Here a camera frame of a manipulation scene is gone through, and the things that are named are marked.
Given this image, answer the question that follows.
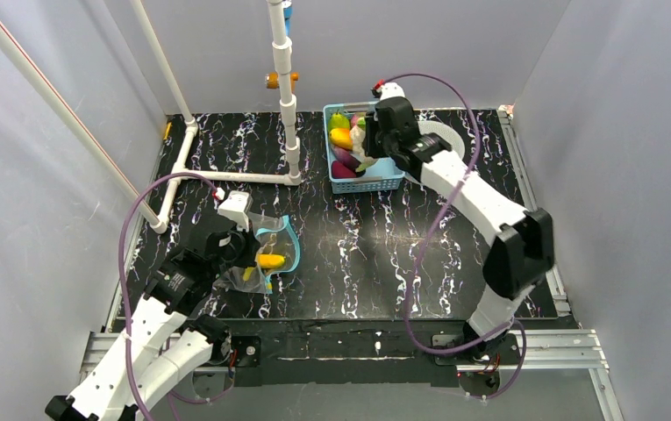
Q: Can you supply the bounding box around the green toy pear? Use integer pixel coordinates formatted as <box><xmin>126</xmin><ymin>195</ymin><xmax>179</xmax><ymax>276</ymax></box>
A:
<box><xmin>327</xmin><ymin>112</ymin><xmax>351</xmax><ymax>131</ymax></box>

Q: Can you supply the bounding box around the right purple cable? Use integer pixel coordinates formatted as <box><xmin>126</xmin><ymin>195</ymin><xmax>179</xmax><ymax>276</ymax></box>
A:
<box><xmin>372</xmin><ymin>73</ymin><xmax>527</xmax><ymax>402</ymax></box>

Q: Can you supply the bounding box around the white PVC pipe frame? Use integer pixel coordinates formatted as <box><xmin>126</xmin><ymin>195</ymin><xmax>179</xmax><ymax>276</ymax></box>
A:
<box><xmin>0</xmin><ymin>1</ymin><xmax>302</xmax><ymax>234</ymax></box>

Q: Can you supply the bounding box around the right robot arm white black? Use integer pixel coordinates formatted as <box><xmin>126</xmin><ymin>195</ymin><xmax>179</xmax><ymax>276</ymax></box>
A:
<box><xmin>366</xmin><ymin>96</ymin><xmax>554</xmax><ymax>355</ymax></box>

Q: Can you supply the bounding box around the purple cable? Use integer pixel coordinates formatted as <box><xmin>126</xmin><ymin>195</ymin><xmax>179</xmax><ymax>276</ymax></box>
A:
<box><xmin>372</xmin><ymin>73</ymin><xmax>527</xmax><ymax>402</ymax></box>
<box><xmin>118</xmin><ymin>171</ymin><xmax>232</xmax><ymax>421</ymax></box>

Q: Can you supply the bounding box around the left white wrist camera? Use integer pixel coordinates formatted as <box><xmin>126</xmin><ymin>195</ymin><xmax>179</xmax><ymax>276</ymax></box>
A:
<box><xmin>218</xmin><ymin>190</ymin><xmax>253</xmax><ymax>232</ymax></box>

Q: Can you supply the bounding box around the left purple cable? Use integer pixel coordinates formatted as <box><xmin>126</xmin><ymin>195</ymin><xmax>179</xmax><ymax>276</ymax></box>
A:
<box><xmin>118</xmin><ymin>171</ymin><xmax>232</xmax><ymax>421</ymax></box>

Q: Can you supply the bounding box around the orange yellow toy mango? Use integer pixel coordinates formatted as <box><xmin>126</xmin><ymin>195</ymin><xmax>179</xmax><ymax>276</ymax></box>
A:
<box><xmin>328</xmin><ymin>128</ymin><xmax>353</xmax><ymax>151</ymax></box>

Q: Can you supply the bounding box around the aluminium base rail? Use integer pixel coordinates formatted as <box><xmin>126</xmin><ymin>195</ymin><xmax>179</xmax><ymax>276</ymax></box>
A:
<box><xmin>73</xmin><ymin>329</ymin><xmax>627</xmax><ymax>421</ymax></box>

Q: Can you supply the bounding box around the yellow toy banana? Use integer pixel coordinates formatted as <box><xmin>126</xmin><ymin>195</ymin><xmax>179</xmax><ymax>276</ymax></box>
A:
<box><xmin>242</xmin><ymin>253</ymin><xmax>286</xmax><ymax>282</ymax></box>

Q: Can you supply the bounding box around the dark purple toy eggplant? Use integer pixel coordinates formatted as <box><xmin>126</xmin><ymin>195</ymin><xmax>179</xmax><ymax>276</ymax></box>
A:
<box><xmin>331</xmin><ymin>146</ymin><xmax>361</xmax><ymax>172</ymax></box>

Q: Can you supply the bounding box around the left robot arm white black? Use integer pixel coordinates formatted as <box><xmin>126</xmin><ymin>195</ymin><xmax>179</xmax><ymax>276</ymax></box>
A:
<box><xmin>45</xmin><ymin>220</ymin><xmax>260</xmax><ymax>420</ymax></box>

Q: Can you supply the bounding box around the magenta toy dragon fruit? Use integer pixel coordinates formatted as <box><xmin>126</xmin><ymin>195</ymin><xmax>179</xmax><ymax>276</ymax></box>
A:
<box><xmin>330</xmin><ymin>161</ymin><xmax>358</xmax><ymax>180</ymax></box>

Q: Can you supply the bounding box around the white green toy cabbage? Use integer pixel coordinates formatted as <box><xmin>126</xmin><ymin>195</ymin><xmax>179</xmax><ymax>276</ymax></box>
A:
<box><xmin>350</xmin><ymin>124</ymin><xmax>377</xmax><ymax>173</ymax></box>

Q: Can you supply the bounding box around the blue plastic basket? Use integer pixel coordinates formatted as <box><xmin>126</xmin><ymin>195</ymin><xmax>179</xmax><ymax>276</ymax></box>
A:
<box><xmin>323</xmin><ymin>101</ymin><xmax>405</xmax><ymax>194</ymax></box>

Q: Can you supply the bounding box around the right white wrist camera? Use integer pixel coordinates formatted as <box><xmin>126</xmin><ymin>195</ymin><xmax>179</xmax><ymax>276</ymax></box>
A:
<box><xmin>371</xmin><ymin>82</ymin><xmax>405</xmax><ymax>101</ymax></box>

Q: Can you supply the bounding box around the orange pipe clamp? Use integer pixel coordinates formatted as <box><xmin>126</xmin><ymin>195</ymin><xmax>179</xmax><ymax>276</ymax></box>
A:
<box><xmin>264</xmin><ymin>72</ymin><xmax>300</xmax><ymax>90</ymax></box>

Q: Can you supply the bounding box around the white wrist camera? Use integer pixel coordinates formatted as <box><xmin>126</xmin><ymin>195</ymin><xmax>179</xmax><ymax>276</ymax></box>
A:
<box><xmin>218</xmin><ymin>190</ymin><xmax>253</xmax><ymax>232</ymax></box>
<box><xmin>371</xmin><ymin>82</ymin><xmax>405</xmax><ymax>101</ymax></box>

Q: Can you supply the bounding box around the clear zip top bag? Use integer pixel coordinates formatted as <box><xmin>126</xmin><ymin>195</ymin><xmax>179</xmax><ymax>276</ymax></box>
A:
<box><xmin>215</xmin><ymin>212</ymin><xmax>301</xmax><ymax>295</ymax></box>

